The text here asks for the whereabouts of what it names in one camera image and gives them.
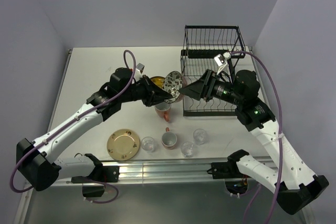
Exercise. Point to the yellow patterned plate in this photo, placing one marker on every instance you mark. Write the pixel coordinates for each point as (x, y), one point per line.
(158, 81)

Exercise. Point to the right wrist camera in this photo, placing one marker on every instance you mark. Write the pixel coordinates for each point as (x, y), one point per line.
(222, 61)

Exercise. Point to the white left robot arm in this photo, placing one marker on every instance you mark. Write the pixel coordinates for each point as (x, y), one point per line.
(38, 160)

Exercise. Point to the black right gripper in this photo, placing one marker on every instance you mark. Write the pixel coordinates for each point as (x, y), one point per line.
(202, 87)

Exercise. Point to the aluminium mounting rail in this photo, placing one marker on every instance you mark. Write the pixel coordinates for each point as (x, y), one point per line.
(187, 170)

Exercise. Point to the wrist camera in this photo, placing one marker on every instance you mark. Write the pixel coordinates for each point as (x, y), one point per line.
(138, 71)
(222, 61)

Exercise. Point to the large pink floral mug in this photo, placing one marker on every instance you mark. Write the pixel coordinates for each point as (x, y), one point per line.
(163, 110)

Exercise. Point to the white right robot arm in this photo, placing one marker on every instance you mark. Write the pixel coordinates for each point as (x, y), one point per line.
(295, 185)

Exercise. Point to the black white patterned bowl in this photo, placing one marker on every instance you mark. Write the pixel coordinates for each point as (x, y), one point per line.
(172, 83)

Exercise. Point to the small pink cup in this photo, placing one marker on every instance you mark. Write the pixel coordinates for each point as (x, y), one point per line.
(168, 139)

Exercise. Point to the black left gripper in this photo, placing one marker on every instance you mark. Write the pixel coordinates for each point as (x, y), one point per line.
(151, 89)

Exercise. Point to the clear glass cup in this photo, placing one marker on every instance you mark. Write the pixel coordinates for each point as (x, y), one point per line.
(200, 136)
(148, 144)
(188, 149)

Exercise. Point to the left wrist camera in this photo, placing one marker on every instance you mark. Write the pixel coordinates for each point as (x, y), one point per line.
(138, 71)

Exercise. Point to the beige floral plate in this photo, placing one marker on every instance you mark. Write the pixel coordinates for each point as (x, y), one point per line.
(123, 144)

